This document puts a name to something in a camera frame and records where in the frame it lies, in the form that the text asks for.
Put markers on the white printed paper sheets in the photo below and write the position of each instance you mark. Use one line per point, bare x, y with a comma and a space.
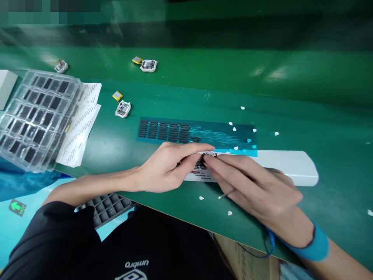
81, 125

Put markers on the person's right hand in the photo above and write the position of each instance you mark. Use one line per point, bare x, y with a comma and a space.
259, 192

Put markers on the white device with yellow battery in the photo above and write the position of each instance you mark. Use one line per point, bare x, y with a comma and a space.
148, 65
61, 66
123, 108

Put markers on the long white plastic bar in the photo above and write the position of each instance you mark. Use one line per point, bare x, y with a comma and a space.
285, 167

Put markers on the stack of clear plastic trays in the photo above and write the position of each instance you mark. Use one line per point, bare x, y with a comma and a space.
38, 116

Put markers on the blue sheet of black pads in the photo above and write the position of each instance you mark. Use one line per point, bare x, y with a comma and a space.
174, 131

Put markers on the white box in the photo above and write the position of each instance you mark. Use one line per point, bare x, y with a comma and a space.
6, 87

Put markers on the green arrow floor sticker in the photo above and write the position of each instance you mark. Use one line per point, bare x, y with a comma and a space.
17, 208

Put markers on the person's left hand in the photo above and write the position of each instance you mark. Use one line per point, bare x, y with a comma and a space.
163, 169

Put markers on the small white electronic device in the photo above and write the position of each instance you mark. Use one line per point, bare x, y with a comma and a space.
199, 165

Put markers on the person's body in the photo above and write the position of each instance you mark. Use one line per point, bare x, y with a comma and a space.
102, 250

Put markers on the scattered white sticker scraps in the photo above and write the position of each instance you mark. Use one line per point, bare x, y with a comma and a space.
230, 123

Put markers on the cardboard box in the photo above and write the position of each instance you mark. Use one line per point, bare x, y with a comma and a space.
250, 262

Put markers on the metal tweezers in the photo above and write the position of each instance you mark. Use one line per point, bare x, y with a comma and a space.
226, 194

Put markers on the grey grid tray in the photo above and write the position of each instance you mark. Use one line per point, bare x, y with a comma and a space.
107, 208

